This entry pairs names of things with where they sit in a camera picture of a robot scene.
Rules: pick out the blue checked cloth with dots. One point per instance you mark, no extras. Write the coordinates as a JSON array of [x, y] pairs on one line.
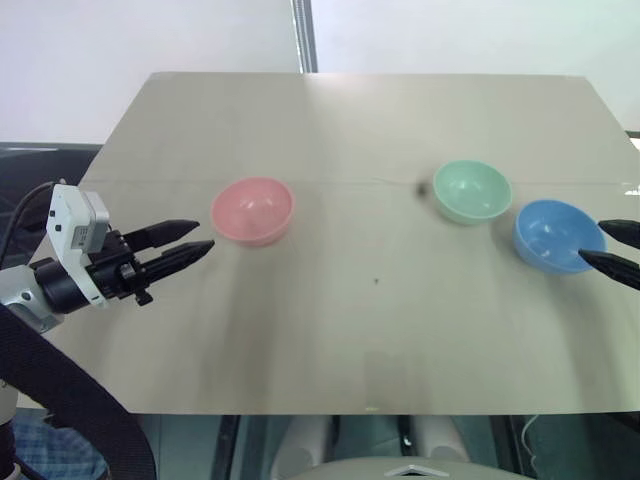
[[55, 450]]

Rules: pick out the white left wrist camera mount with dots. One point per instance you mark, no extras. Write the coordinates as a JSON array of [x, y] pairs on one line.
[[67, 220]]

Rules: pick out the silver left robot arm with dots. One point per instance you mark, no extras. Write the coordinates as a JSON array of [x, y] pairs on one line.
[[22, 296]]

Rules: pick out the blue plastic bowl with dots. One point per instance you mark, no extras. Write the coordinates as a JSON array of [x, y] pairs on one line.
[[552, 235]]

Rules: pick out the green plastic bowl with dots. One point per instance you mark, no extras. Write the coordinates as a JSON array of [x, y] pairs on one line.
[[472, 192]]

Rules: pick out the white rounded robot leg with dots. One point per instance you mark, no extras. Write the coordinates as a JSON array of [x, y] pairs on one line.
[[442, 435], [305, 440]]

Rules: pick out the grey robot torso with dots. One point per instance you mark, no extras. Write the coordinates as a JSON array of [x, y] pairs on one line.
[[400, 470]]

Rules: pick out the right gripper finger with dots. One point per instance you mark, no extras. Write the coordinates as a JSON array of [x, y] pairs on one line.
[[625, 231], [617, 266]]

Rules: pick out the red plastic bowl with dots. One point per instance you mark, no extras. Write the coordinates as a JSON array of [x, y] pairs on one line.
[[252, 210]]

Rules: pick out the grey window post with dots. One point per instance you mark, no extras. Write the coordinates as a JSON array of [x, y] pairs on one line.
[[305, 35]]

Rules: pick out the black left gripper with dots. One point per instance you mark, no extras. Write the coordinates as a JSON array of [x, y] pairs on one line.
[[112, 275]]

